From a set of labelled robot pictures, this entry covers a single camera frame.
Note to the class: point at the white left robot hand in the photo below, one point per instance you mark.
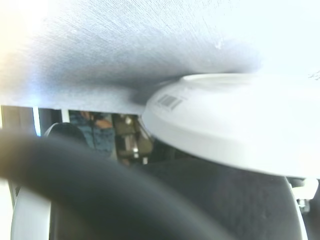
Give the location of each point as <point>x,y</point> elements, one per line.
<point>125,200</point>

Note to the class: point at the person in blue jeans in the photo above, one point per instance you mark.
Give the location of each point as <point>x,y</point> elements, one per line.
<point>100,140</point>

